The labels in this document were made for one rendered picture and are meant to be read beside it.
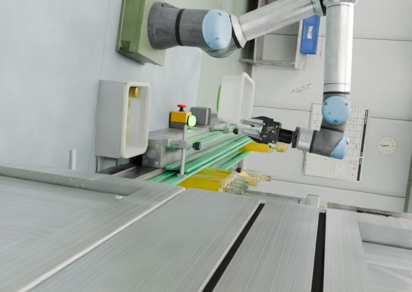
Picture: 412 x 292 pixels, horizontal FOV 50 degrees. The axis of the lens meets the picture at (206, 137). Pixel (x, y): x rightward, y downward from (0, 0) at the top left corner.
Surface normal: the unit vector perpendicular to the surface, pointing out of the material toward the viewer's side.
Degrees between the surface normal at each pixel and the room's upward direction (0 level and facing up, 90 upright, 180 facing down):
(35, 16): 0
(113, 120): 90
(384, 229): 90
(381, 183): 90
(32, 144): 0
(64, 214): 91
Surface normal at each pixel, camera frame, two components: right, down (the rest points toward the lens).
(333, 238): 0.08, -0.99
